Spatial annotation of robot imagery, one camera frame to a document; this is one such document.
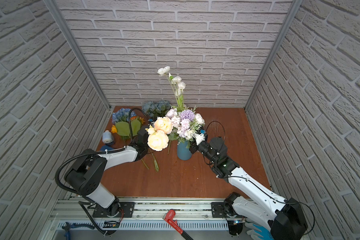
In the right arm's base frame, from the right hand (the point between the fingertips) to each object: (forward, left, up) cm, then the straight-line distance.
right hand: (186, 131), depth 71 cm
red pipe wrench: (-31, +11, -26) cm, 42 cm away
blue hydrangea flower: (+33, +42, -20) cm, 57 cm away
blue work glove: (-41, -33, -27) cm, 59 cm away
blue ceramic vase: (-1, +2, -20) cm, 20 cm away
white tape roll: (+14, +49, -20) cm, 55 cm away
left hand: (+11, +7, -10) cm, 16 cm away
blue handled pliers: (-31, +58, -26) cm, 71 cm away
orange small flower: (+21, +47, -21) cm, 56 cm away
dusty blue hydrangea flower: (+35, +19, -19) cm, 44 cm away
